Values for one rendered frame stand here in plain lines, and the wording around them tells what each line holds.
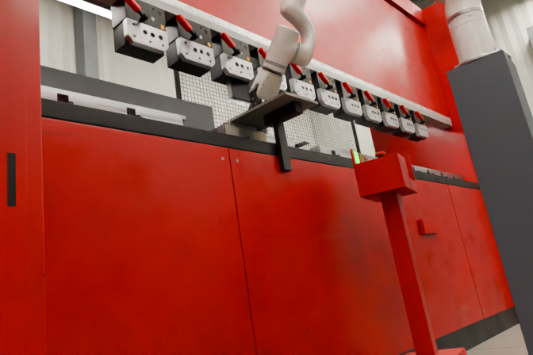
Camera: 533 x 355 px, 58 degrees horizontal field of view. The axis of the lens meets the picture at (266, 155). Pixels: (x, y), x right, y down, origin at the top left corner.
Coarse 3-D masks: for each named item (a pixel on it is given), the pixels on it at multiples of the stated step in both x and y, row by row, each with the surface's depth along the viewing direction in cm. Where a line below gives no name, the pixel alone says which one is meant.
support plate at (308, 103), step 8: (280, 96) 155; (288, 96) 155; (296, 96) 157; (264, 104) 159; (272, 104) 160; (280, 104) 161; (304, 104) 164; (312, 104) 165; (248, 112) 164; (256, 112) 164; (264, 112) 165; (232, 120) 169; (240, 120) 170; (248, 120) 171; (256, 120) 172; (264, 128) 182
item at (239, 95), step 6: (228, 84) 178; (234, 84) 179; (240, 84) 182; (246, 84) 184; (228, 90) 178; (234, 90) 178; (240, 90) 181; (246, 90) 183; (228, 96) 177; (234, 96) 177; (240, 96) 180; (246, 96) 182; (234, 102) 177; (240, 102) 180; (246, 102) 182
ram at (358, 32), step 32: (96, 0) 149; (192, 0) 171; (224, 0) 186; (256, 0) 203; (320, 0) 248; (352, 0) 279; (256, 32) 195; (320, 32) 237; (352, 32) 265; (384, 32) 300; (416, 32) 348; (352, 64) 252; (384, 64) 284; (416, 64) 327; (384, 96) 270; (416, 96) 308
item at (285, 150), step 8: (288, 104) 161; (296, 104) 160; (272, 112) 166; (280, 112) 163; (288, 112) 161; (296, 112) 159; (264, 120) 168; (272, 120) 165; (280, 120) 165; (280, 128) 164; (280, 136) 163; (280, 144) 162; (280, 152) 161; (288, 152) 163; (280, 160) 161; (288, 160) 162; (280, 168) 160; (288, 168) 161
